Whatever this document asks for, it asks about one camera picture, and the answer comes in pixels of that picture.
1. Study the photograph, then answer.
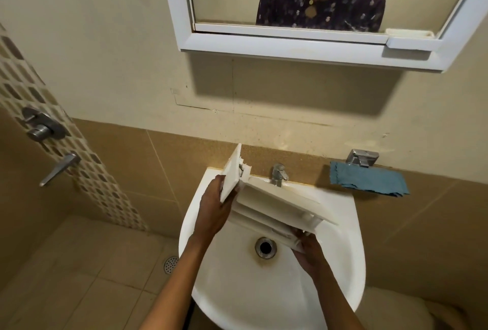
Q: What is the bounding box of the person's right hand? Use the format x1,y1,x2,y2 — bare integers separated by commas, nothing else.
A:
289,226,328,283

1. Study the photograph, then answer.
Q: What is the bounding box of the person's left hand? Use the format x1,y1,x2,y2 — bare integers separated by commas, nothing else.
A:
192,174,239,245

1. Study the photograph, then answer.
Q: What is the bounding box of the white detergent drawer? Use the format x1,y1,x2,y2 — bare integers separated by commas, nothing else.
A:
220,143,339,254

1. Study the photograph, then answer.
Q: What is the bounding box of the person's right forearm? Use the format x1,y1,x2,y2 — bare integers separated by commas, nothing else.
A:
314,272,365,330

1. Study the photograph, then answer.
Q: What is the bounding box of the person's left forearm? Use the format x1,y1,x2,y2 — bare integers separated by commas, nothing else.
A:
139,236,214,330

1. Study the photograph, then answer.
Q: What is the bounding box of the round metal floor drain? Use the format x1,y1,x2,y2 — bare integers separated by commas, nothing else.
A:
163,255,180,276

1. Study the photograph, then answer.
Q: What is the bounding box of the white ceramic sink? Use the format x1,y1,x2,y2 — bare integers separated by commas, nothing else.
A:
178,167,367,330

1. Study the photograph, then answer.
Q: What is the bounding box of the chrome sink faucet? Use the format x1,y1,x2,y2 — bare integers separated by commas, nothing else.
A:
270,163,290,188

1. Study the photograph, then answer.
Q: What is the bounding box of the blue cloth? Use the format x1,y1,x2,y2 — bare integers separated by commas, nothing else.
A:
329,161,410,198

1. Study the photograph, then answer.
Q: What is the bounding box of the chrome shower valve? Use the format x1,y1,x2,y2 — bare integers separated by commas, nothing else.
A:
21,106,68,142

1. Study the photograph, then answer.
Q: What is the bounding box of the chrome wall holder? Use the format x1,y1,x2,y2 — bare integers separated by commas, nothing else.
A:
345,148,380,169

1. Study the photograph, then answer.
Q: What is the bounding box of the chrome wall tap lever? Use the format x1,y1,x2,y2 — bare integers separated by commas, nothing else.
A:
39,152,82,188

